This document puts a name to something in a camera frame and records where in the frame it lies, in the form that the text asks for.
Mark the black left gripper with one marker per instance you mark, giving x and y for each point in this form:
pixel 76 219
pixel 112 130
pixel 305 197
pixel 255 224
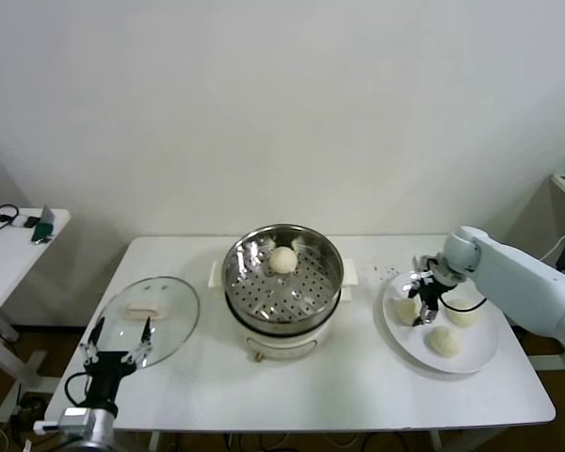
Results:
pixel 106 376

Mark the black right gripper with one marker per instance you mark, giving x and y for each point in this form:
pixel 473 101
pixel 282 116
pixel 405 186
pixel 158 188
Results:
pixel 431 294

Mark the white steamed baozi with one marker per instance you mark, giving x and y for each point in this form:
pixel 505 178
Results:
pixel 445 343
pixel 403 313
pixel 282 260
pixel 463 316

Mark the round glass pot lid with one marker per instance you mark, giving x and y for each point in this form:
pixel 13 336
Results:
pixel 179 311

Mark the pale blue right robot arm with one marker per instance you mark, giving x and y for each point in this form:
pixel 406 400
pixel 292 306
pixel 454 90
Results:
pixel 522 278

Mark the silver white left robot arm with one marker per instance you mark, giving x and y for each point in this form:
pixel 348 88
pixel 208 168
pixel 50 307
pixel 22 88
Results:
pixel 103 431

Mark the perforated steel steamer basket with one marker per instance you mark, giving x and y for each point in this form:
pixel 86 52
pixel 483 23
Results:
pixel 282 301

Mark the dark crumbs scatter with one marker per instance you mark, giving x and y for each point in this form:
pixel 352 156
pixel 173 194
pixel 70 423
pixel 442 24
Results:
pixel 391 269

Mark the large white plate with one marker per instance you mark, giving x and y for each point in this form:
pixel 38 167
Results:
pixel 405 343

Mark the white table leg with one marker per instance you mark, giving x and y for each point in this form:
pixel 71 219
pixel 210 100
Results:
pixel 434 442
pixel 154 442

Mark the floor power strip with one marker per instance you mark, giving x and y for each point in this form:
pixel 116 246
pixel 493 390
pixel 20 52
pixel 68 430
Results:
pixel 28 410

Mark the green tool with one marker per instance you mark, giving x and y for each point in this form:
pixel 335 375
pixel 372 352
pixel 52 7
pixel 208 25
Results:
pixel 42 231

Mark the white side table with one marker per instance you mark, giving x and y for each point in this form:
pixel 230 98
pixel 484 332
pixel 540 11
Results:
pixel 9 263

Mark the white electric cooking pot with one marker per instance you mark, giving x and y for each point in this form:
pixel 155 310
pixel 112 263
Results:
pixel 282 346

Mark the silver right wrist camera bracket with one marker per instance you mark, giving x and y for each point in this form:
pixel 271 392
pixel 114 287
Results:
pixel 428 264

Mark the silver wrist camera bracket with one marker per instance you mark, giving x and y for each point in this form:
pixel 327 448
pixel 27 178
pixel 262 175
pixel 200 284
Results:
pixel 428 264
pixel 77 416

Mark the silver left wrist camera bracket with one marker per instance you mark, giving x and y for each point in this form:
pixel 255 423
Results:
pixel 77 416

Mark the white desk base frame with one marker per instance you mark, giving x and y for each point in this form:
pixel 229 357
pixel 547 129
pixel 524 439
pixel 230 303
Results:
pixel 553 363

